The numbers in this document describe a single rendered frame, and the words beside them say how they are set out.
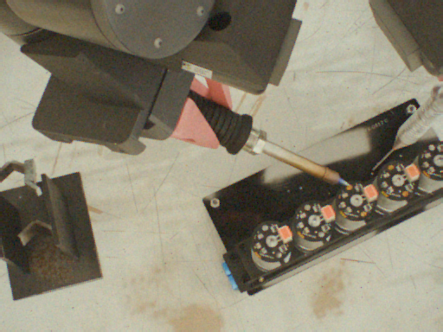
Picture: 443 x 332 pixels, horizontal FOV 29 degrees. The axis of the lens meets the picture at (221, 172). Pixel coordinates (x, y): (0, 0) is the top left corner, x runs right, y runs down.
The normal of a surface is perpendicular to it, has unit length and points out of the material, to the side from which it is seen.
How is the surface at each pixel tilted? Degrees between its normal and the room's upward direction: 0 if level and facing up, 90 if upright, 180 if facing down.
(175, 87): 61
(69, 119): 29
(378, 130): 0
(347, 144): 0
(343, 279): 0
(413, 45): 16
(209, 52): 91
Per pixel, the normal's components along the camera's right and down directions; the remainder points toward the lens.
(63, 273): -0.04, -0.25
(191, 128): 0.93, 0.28
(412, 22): -0.82, 0.38
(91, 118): -0.49, -0.37
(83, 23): -0.56, 0.75
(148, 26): 0.75, 0.29
